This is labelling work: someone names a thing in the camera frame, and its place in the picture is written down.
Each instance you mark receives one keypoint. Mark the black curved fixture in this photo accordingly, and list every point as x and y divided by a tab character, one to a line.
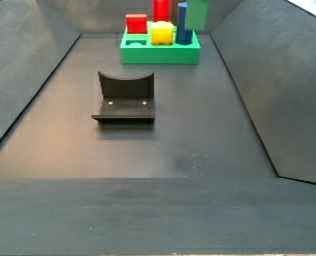
127	98

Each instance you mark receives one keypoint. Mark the red cylinder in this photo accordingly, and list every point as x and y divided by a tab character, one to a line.
161	10

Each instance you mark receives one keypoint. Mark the blue hexagonal prism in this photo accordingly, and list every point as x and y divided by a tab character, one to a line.
183	34

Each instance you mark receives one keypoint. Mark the green shape sorter base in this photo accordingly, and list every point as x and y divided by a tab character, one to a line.
138	51

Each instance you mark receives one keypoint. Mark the red square block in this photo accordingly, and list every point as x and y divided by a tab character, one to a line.
137	23

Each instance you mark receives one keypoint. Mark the green arch block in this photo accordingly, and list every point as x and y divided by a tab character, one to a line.
197	14

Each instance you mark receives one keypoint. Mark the yellow block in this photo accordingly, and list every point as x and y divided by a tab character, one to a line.
161	31

